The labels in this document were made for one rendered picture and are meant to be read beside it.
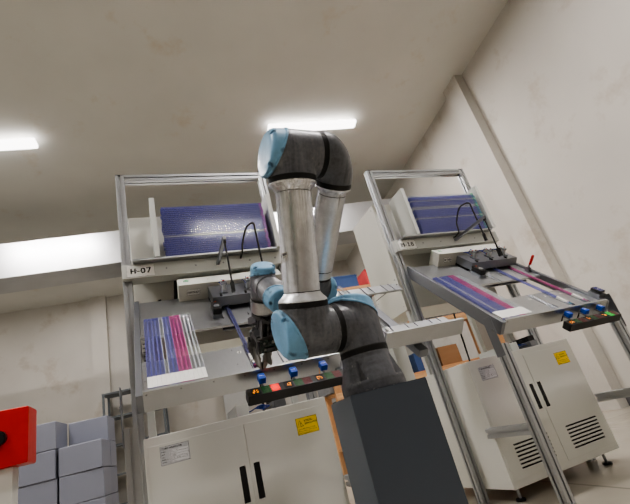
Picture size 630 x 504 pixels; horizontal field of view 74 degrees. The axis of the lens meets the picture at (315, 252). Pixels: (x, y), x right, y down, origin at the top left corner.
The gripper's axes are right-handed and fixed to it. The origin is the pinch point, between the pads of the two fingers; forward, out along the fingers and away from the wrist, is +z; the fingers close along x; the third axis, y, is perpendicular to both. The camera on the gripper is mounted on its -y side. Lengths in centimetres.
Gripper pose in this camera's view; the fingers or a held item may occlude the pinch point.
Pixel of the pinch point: (261, 364)
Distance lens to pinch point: 141.4
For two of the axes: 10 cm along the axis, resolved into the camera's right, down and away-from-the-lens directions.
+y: 3.8, 3.0, -8.7
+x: 9.2, -0.9, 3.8
